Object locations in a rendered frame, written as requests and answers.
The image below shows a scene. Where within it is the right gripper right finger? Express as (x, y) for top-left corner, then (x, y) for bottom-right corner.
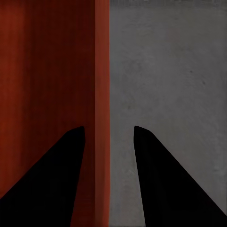
(133, 126), (227, 227)

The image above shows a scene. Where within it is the storage box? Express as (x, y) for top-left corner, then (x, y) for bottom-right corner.
(0, 0), (110, 227)

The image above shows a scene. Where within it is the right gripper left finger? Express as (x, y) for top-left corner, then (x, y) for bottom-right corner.
(0, 126), (86, 227)

